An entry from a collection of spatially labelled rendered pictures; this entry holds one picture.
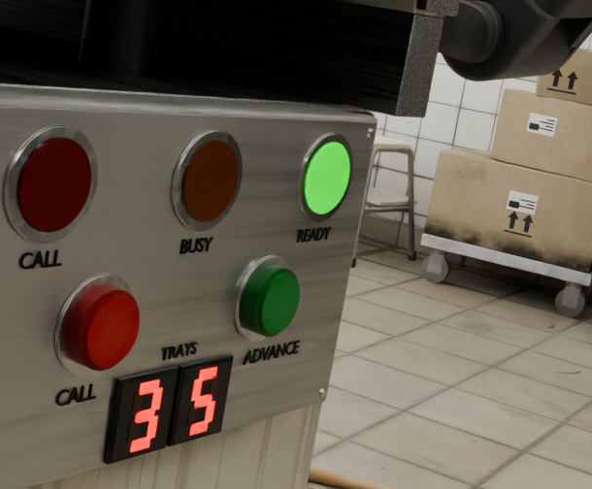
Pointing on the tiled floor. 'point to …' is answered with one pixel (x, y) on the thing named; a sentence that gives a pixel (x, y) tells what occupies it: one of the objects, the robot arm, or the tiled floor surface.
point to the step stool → (379, 199)
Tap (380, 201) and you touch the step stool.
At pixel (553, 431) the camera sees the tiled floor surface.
